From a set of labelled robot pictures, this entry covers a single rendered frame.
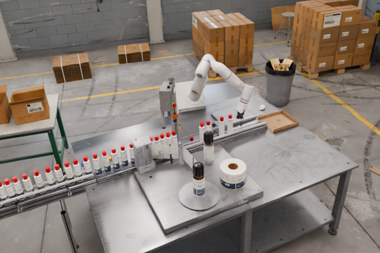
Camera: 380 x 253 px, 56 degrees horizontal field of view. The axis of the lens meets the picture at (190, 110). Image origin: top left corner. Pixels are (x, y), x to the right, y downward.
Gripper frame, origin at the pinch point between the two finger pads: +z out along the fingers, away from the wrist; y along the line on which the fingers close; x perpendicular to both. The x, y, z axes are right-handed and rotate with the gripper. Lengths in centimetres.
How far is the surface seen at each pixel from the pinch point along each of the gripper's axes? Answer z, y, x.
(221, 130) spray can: 13.6, 2.1, -14.9
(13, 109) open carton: 72, -135, -175
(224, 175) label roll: 21, 60, -45
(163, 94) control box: -14, -3, -80
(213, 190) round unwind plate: 35, 60, -50
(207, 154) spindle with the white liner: 22, 31, -43
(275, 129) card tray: 4.4, 12.7, 37.5
